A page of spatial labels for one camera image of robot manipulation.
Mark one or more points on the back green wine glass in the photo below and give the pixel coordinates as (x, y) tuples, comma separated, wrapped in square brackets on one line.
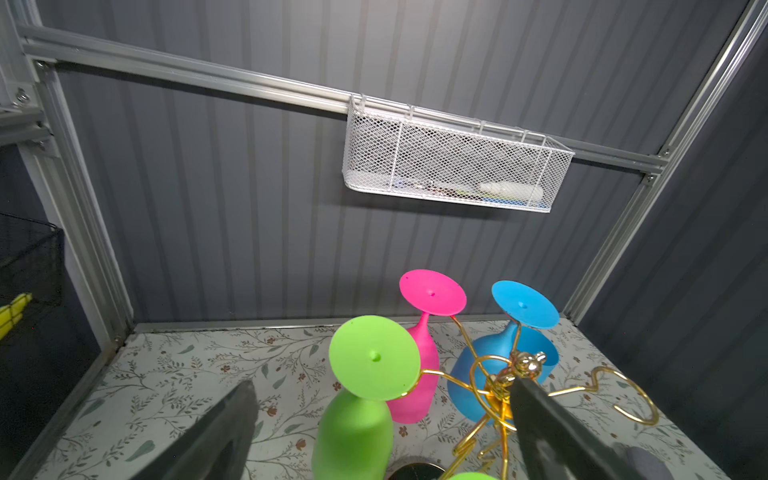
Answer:
[(375, 360)]

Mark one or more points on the grey oval case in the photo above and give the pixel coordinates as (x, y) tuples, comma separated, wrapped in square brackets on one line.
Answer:
[(646, 464)]

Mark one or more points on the front green wine glass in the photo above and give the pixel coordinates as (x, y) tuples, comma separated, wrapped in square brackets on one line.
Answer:
[(471, 476)]

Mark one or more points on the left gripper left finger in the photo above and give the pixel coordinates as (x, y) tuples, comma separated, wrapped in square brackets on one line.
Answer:
[(216, 446)]

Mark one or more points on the gold wire wine glass rack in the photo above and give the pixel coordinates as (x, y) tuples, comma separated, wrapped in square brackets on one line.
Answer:
[(491, 376)]

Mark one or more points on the white bottle in basket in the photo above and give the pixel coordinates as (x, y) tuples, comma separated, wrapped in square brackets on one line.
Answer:
[(512, 191)]

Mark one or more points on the black wire mesh basket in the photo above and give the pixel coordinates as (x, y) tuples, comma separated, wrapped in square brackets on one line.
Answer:
[(32, 261)]

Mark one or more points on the yellow marker pen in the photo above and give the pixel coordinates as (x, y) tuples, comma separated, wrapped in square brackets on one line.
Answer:
[(12, 314)]

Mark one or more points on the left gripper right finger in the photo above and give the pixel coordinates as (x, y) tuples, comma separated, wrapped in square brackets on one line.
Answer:
[(555, 445)]

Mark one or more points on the white wire mesh basket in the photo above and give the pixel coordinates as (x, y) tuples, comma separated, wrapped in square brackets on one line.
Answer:
[(411, 153)]

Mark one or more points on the green wine glass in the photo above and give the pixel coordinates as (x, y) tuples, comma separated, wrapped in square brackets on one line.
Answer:
[(375, 360), (471, 476)]

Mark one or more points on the pink wine glass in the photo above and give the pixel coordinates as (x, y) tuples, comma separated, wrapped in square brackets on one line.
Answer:
[(433, 294)]

